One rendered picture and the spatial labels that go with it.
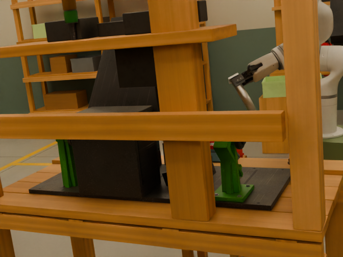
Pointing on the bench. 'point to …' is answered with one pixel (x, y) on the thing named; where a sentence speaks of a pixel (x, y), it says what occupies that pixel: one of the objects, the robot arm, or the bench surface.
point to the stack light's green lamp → (71, 17)
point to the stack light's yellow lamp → (69, 5)
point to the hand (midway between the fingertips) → (238, 82)
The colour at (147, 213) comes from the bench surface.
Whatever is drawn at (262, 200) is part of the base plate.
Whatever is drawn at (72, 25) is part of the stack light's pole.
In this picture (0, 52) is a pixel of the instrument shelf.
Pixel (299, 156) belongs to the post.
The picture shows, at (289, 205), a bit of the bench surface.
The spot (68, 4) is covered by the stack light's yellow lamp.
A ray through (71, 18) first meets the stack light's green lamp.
